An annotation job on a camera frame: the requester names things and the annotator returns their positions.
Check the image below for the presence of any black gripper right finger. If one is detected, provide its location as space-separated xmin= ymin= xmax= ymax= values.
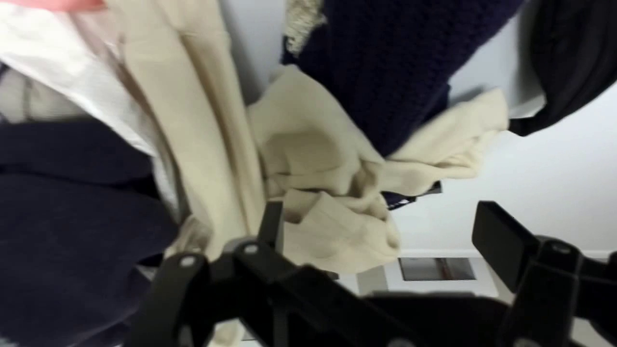
xmin=472 ymin=200 xmax=617 ymax=347

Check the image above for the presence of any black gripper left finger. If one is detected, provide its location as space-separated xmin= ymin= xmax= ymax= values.
xmin=123 ymin=202 xmax=341 ymax=347

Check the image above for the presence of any middle white washing machine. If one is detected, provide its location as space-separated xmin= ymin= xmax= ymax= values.
xmin=218 ymin=0 xmax=617 ymax=347

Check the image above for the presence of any cream cloth garment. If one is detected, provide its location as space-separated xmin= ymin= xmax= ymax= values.
xmin=108 ymin=0 xmax=507 ymax=273

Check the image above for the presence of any dark navy garment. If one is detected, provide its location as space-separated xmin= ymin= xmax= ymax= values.
xmin=0 ymin=0 xmax=528 ymax=347

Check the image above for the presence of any red patterned cloth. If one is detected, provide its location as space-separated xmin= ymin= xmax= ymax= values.
xmin=0 ymin=0 xmax=108 ymax=13

